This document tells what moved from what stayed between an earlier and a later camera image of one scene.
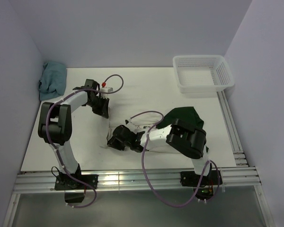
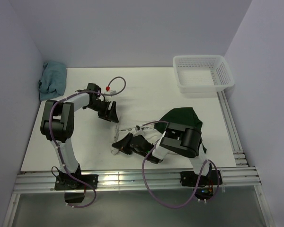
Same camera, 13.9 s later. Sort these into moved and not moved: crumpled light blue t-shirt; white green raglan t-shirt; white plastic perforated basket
Moved: white green raglan t-shirt
Not moved: crumpled light blue t-shirt; white plastic perforated basket
